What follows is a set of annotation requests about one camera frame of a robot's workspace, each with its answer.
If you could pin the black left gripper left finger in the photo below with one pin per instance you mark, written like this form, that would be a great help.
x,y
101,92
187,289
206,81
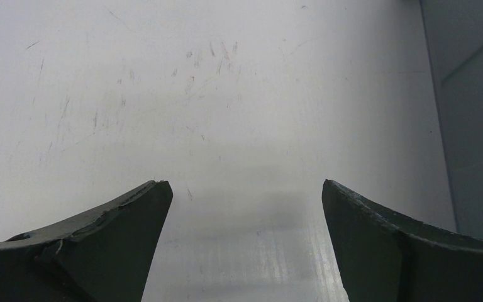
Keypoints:
x,y
102,254

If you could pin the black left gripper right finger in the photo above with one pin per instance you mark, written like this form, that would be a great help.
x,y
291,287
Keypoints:
x,y
383,255

